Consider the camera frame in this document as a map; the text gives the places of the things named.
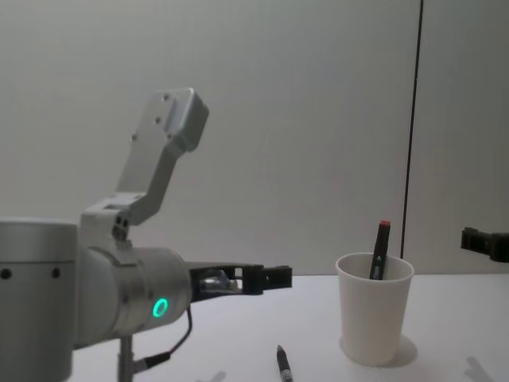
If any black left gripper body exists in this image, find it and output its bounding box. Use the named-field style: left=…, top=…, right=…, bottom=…
left=185, top=261, right=245, bottom=306

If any dark pen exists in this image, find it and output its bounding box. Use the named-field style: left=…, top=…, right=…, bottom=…
left=276, top=344, right=293, bottom=382

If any black marker with red cap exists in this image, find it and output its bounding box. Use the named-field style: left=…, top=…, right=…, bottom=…
left=368, top=219, right=393, bottom=281

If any white paper cup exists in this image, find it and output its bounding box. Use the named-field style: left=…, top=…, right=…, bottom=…
left=336, top=252, right=415, bottom=368

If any thin dark gripper cable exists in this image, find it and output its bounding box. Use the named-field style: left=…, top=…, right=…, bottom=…
left=133, top=306, right=194, bottom=365

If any thin black vertical cable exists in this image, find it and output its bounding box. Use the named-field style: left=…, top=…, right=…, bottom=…
left=400, top=0, right=425, bottom=258

